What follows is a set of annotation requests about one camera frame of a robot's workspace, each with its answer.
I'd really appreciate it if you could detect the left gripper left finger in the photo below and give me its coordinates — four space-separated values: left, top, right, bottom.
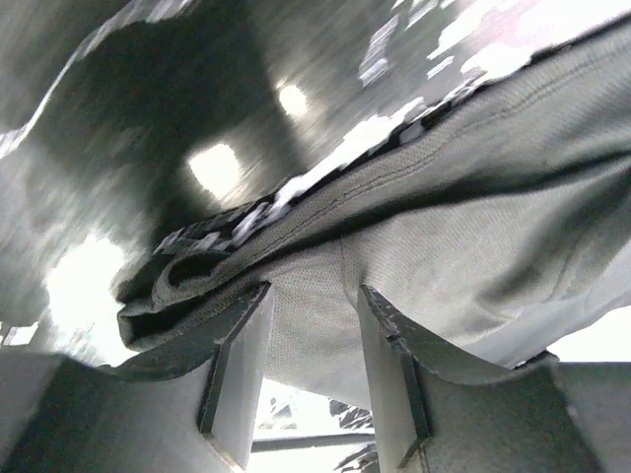
1 284 274 472

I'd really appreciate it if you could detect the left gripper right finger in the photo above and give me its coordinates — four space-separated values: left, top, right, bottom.
358 285 630 472

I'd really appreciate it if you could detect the black marbled table mat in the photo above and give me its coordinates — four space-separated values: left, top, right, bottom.
1 1 630 472

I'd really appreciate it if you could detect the black t shirt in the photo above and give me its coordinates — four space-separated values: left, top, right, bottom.
118 19 630 407

